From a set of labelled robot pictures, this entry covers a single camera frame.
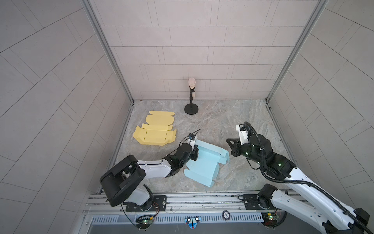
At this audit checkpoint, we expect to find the blue sticker marker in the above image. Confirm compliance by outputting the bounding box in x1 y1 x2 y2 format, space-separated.
185 216 202 230

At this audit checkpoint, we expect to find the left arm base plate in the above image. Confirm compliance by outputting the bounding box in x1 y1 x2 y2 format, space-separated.
125 196 167 212

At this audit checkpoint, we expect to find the circuit board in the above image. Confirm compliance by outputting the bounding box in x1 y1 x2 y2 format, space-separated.
261 213 280 227
136 215 154 225

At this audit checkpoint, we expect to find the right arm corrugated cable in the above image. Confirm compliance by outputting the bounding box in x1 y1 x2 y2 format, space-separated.
243 121 374 234

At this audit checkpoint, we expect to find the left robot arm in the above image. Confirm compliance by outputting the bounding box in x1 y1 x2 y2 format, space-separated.
99 143 198 211

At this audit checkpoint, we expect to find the aluminium mounting rail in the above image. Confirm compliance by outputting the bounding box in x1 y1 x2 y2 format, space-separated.
83 191 265 215

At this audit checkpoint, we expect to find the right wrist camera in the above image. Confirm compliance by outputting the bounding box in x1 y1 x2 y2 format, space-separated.
236 124 249 145

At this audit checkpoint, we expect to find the right circuit board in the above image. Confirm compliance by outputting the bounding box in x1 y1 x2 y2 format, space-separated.
261 213 280 227

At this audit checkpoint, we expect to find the beige microphone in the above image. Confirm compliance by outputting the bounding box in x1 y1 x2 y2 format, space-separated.
188 78 196 98

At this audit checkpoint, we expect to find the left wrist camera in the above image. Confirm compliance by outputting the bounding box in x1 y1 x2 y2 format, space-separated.
187 133 196 148

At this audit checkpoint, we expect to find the yellow paper box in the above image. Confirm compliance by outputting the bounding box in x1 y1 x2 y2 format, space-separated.
133 111 177 146

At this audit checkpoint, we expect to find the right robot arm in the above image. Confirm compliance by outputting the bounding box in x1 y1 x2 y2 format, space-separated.
226 135 371 234

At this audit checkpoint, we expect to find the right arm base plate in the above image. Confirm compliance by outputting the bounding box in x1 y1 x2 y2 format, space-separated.
238 194 277 212

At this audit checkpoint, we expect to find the light blue paper box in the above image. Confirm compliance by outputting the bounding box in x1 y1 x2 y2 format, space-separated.
184 140 229 188

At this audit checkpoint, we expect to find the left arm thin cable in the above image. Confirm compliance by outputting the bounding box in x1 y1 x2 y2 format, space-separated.
168 128 202 157

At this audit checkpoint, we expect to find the left circuit board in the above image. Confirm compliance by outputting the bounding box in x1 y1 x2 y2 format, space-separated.
136 215 154 225

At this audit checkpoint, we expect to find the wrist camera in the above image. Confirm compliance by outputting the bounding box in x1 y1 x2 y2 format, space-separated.
236 124 249 145
187 133 196 148

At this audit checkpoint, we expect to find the round black badge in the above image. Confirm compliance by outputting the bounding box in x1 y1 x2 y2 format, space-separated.
222 210 231 221

